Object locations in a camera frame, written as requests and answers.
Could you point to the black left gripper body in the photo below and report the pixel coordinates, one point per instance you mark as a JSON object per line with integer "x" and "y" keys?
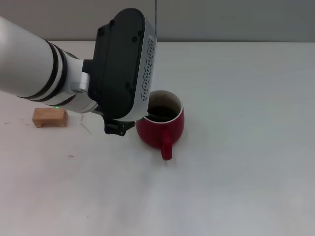
{"x": 115, "y": 126}

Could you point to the red ceramic coffee cup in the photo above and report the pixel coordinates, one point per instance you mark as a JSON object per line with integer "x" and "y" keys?
{"x": 152, "y": 135}

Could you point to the light wooden block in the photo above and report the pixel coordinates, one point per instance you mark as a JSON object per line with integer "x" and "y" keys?
{"x": 49, "y": 118}

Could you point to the black silver wrist camera box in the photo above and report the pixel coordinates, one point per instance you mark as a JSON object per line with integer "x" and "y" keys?
{"x": 118, "y": 64}

